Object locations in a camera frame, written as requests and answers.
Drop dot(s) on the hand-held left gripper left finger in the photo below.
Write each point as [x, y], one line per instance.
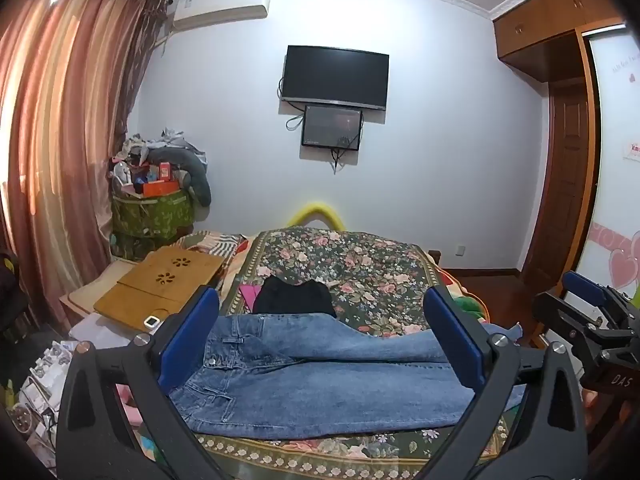
[192, 330]

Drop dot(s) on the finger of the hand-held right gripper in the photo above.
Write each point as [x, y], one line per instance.
[592, 287]
[560, 317]

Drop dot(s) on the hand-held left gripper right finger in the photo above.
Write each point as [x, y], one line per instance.
[457, 340]

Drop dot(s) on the blue denim pants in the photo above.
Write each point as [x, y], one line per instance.
[300, 385]

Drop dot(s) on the colourful fleece blanket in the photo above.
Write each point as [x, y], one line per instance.
[465, 300]

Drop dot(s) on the small white device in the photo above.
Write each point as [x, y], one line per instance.
[151, 322]

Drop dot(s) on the bamboo folding lap table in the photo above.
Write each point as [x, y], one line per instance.
[155, 285]

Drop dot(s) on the magenta cloth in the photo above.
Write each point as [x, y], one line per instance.
[248, 296]

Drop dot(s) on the striped blanket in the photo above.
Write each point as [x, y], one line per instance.
[215, 245]

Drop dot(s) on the white heart print wardrobe door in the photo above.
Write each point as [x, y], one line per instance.
[617, 185]

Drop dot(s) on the black garment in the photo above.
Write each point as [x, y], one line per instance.
[295, 297]

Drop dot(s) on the wooden door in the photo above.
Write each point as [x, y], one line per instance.
[560, 185]

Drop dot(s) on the green fabric storage bag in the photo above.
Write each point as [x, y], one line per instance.
[150, 217]

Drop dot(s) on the floral blanket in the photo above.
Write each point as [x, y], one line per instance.
[350, 270]

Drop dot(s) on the orange box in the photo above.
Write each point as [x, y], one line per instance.
[160, 189]

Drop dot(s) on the grey long pillow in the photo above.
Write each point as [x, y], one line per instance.
[195, 175]

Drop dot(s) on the yellow foam arch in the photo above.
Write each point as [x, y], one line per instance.
[315, 210]

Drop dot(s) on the dark bag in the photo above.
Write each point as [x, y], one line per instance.
[12, 295]

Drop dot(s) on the pile of clothes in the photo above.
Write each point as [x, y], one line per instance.
[150, 147]

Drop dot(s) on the pink curtain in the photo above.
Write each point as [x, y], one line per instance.
[60, 110]

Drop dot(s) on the wooden overhead cabinet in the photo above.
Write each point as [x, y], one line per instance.
[550, 25]

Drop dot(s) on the white air conditioner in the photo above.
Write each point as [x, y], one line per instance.
[220, 7]

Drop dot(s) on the small black wall monitor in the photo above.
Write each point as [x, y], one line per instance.
[330, 127]

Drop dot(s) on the large black wall television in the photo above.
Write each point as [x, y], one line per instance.
[335, 75]

